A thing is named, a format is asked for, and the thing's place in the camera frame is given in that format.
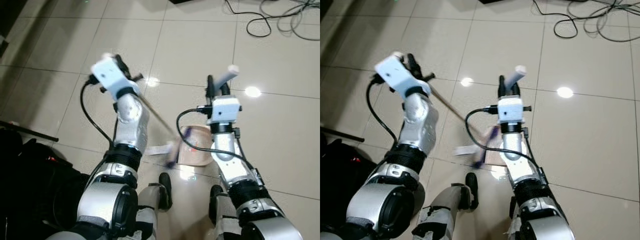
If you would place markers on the flat black device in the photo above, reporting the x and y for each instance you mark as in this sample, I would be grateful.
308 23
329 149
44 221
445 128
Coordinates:
187 1
497 1

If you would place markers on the black bag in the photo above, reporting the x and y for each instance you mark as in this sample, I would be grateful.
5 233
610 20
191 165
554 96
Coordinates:
340 190
30 190

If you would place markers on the thin black rod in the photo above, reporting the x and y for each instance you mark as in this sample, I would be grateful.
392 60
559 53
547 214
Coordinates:
30 132
345 135

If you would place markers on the robot leg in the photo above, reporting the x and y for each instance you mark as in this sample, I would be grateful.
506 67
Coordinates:
470 187
164 190
220 210
515 215

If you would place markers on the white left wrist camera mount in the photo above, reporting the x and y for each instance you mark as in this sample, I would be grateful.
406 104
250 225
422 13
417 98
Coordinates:
395 74
110 75

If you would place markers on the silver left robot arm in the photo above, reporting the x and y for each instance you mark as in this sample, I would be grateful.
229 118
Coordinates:
131 120
421 125

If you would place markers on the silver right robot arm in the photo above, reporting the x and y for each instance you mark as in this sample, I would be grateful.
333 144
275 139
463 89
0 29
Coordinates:
223 150
512 150

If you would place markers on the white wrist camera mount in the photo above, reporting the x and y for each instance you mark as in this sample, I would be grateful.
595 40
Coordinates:
395 74
110 75
511 110
225 110

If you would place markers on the left robot leg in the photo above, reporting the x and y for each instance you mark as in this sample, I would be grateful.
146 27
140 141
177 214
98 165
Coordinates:
164 190
470 187

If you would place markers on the white paper scrap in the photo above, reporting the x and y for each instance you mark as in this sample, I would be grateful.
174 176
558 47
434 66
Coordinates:
465 149
157 150

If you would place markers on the right robot leg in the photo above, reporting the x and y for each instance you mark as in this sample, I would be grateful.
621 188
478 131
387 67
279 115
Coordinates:
220 210
515 215

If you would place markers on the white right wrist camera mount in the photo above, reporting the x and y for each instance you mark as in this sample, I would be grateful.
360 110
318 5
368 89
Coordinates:
225 110
511 110

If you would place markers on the wooden broom with purple head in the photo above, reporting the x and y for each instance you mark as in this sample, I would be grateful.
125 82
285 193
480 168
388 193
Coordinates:
155 113
457 113

